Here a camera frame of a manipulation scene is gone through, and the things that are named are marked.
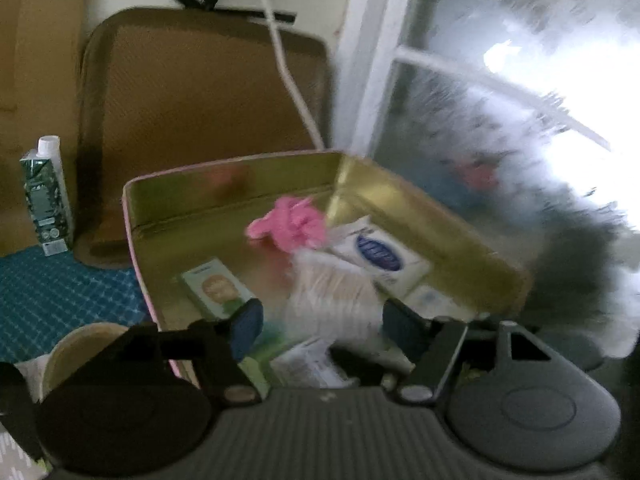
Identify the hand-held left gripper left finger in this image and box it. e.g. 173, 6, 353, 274
112, 298, 266, 407

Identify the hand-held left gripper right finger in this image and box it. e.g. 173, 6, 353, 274
382, 297, 554, 407

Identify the bag of cotton swabs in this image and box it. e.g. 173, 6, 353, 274
284, 250, 387, 342

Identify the pink tin box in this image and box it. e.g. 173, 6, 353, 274
121, 150, 532, 387

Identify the small green printed box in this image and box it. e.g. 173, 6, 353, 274
178, 258, 259, 322

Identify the white paper packet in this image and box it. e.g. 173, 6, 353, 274
272, 337, 352, 389

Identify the white packet with blue label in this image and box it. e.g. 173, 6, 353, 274
329, 215, 434, 297

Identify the teal woven table mat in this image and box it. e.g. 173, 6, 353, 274
0, 245, 152, 364

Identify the brown tray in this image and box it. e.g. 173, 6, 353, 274
75, 6, 334, 269

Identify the white frosted window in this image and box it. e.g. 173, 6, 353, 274
332, 0, 640, 361

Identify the green drink carton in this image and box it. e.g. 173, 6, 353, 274
19, 135, 76, 257

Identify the wooden board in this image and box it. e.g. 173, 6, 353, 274
0, 0, 97, 257

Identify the white cable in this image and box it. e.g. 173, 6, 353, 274
247, 0, 327, 151

